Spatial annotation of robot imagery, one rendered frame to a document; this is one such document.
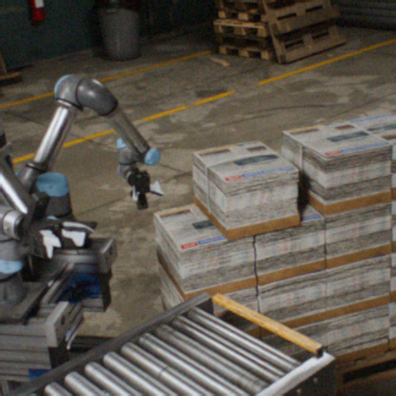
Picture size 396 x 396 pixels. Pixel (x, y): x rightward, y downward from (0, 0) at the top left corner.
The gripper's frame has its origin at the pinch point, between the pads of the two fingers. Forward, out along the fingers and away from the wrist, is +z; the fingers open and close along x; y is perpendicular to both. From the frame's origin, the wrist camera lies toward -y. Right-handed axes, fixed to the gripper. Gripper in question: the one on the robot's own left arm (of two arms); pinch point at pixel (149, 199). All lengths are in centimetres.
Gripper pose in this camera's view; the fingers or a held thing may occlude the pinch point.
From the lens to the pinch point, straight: 306.4
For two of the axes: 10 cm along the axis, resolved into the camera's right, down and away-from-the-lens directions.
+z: 3.6, 3.4, -8.7
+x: 9.3, -2.1, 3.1
